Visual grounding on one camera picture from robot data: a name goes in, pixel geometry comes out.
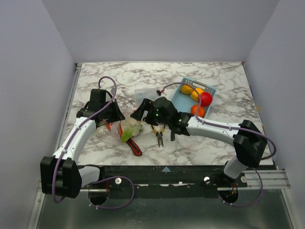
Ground orange carrot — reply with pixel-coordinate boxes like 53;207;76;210
106;123;113;131

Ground clear zip top bag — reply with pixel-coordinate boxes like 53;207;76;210
95;104;143;143

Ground white cauliflower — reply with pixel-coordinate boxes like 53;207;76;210
119;117;143;142

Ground red black utility knife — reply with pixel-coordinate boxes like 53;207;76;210
126;138;142;156

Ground red apple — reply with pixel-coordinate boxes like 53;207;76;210
200;92;213;107

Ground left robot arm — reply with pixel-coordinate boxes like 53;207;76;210
40;89;125;198

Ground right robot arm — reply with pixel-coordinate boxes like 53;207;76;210
130;97;267;187

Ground clear plastic screw box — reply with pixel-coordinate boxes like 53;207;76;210
134;87;159;107

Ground black bit holder strip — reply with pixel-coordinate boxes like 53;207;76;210
170;127;177;141

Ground light blue plastic basket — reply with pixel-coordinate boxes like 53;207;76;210
171;77;217;113

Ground brown potato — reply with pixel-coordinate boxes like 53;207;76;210
180;84;193;95

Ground orange yellow bell pepper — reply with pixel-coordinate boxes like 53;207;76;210
190;87;204;102

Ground orange small pumpkin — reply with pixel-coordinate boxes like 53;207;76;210
190;104;205;118

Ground yellow handled pliers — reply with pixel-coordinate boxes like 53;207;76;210
151;125;165;147

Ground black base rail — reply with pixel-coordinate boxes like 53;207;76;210
78;164;277;200

